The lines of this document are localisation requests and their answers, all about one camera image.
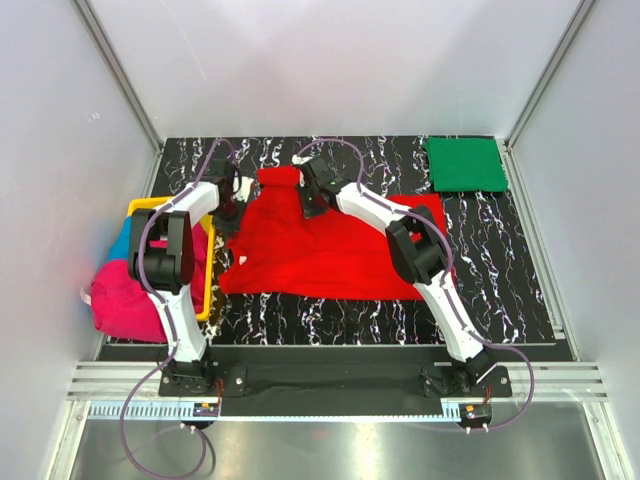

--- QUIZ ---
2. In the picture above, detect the red t-shirt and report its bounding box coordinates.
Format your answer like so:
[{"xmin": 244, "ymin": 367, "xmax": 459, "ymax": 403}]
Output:
[{"xmin": 218, "ymin": 166, "xmax": 421, "ymax": 301}]

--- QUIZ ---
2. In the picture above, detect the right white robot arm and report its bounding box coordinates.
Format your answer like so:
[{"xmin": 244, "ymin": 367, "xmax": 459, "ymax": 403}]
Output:
[{"xmin": 294, "ymin": 156, "xmax": 495, "ymax": 397}]

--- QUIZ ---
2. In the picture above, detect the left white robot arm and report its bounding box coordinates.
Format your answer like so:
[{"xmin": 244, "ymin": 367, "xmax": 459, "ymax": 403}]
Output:
[{"xmin": 128, "ymin": 159, "xmax": 246, "ymax": 396}]

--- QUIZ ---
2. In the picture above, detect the yellow plastic bin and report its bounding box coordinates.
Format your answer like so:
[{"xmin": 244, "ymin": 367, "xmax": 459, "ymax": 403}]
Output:
[{"xmin": 127, "ymin": 196, "xmax": 215, "ymax": 322}]

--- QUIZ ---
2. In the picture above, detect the blue t-shirt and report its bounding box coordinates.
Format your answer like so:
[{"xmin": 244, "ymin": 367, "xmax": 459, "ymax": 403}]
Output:
[{"xmin": 107, "ymin": 216, "xmax": 132, "ymax": 262}]

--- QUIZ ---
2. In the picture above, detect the magenta t-shirt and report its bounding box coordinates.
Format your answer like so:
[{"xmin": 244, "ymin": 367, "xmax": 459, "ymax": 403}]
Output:
[{"xmin": 89, "ymin": 224, "xmax": 209, "ymax": 345}]

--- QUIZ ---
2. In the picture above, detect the folded green t-shirt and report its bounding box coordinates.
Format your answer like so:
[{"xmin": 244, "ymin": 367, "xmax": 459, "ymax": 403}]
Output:
[{"xmin": 423, "ymin": 136, "xmax": 508, "ymax": 193}]

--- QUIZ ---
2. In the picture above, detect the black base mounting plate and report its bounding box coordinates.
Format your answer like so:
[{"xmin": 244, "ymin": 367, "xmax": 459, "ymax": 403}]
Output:
[{"xmin": 94, "ymin": 343, "xmax": 581, "ymax": 419}]

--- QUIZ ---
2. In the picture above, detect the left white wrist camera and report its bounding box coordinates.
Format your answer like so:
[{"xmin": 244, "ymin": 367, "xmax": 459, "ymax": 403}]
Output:
[{"xmin": 234, "ymin": 177, "xmax": 255, "ymax": 202}]

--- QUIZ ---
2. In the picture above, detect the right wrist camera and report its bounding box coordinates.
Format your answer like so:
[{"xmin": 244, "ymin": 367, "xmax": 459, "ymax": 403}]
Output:
[{"xmin": 292, "ymin": 155, "xmax": 315, "ymax": 174}]

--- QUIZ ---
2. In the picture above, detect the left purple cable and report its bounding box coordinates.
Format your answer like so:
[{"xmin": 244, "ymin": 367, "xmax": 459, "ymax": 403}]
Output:
[{"xmin": 119, "ymin": 138, "xmax": 236, "ymax": 476}]

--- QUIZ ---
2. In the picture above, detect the front aluminium rail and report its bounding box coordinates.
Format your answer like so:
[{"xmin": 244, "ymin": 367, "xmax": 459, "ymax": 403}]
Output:
[{"xmin": 67, "ymin": 362, "xmax": 607, "ymax": 422}]

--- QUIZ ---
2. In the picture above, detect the left aluminium frame post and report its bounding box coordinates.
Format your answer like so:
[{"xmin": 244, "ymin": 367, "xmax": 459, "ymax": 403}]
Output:
[{"xmin": 71, "ymin": 0, "xmax": 164, "ymax": 153}]

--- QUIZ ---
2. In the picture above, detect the aluminium frame post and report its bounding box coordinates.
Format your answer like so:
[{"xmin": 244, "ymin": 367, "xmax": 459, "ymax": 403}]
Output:
[
  {"xmin": 71, "ymin": 0, "xmax": 164, "ymax": 153},
  {"xmin": 504, "ymin": 0, "xmax": 599, "ymax": 149}
]

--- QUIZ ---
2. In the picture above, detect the right aluminium frame post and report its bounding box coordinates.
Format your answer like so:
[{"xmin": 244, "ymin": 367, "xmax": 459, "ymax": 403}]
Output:
[{"xmin": 504, "ymin": 0, "xmax": 599, "ymax": 149}]

